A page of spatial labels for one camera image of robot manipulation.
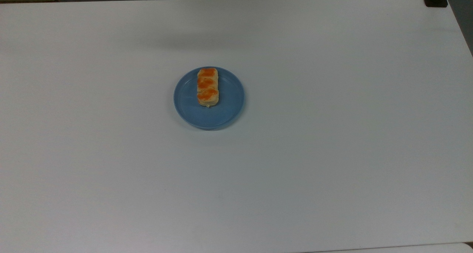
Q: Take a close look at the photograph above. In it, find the orange glazed bread loaf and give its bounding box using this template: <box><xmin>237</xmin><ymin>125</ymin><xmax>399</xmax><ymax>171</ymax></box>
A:
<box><xmin>197</xmin><ymin>68</ymin><xmax>220</xmax><ymax>108</ymax></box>

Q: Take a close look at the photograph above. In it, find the blue round plate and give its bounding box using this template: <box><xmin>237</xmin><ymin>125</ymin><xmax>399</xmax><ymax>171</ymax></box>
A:
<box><xmin>173</xmin><ymin>66</ymin><xmax>245</xmax><ymax>130</ymax></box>

